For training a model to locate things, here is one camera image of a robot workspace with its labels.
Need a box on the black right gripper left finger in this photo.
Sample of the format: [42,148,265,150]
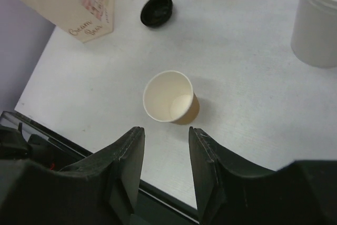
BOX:
[61,126,145,217]

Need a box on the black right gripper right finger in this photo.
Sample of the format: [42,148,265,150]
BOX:
[189,127,279,224]

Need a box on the brown paper coffee cup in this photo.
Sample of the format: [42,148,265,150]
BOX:
[143,70,200,125]

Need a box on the black plastic cup lid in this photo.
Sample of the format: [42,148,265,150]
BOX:
[140,0,173,28]

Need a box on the white cylindrical straw holder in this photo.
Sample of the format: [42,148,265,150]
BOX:
[291,0,336,68]

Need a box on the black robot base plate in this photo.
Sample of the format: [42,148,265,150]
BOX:
[1,112,197,224]

